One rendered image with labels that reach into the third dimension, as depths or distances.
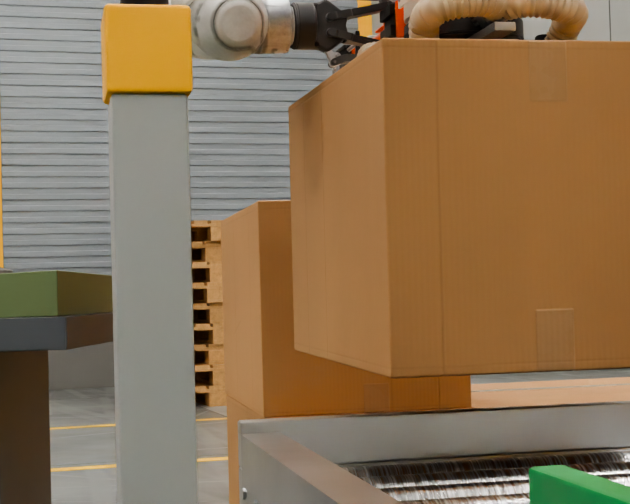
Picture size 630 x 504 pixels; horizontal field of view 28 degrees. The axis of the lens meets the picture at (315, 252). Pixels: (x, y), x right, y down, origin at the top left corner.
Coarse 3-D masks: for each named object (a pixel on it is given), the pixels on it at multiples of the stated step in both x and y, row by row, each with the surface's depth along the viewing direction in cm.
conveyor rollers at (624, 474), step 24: (552, 456) 162; (576, 456) 163; (600, 456) 163; (624, 456) 164; (384, 480) 148; (408, 480) 148; (432, 480) 149; (456, 480) 149; (480, 480) 150; (504, 480) 150; (528, 480) 143; (624, 480) 144
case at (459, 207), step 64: (384, 64) 147; (448, 64) 148; (512, 64) 150; (576, 64) 152; (320, 128) 181; (384, 128) 147; (448, 128) 148; (512, 128) 150; (576, 128) 152; (320, 192) 182; (384, 192) 147; (448, 192) 148; (512, 192) 150; (576, 192) 151; (320, 256) 183; (384, 256) 148; (448, 256) 148; (512, 256) 150; (576, 256) 151; (320, 320) 184; (384, 320) 148; (448, 320) 148; (512, 320) 149; (576, 320) 151
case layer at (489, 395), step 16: (480, 384) 295; (496, 384) 294; (512, 384) 292; (528, 384) 291; (544, 384) 289; (560, 384) 288; (576, 384) 287; (592, 384) 285; (608, 384) 284; (624, 384) 283; (480, 400) 253; (496, 400) 252; (512, 400) 251; (528, 400) 250; (544, 400) 249; (560, 400) 248; (576, 400) 247; (592, 400) 246; (608, 400) 245; (624, 400) 244; (240, 416) 264; (256, 416) 242; (304, 416) 231
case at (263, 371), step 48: (240, 240) 256; (288, 240) 232; (240, 288) 258; (288, 288) 232; (240, 336) 260; (288, 336) 232; (240, 384) 261; (288, 384) 231; (336, 384) 233; (384, 384) 235; (432, 384) 236
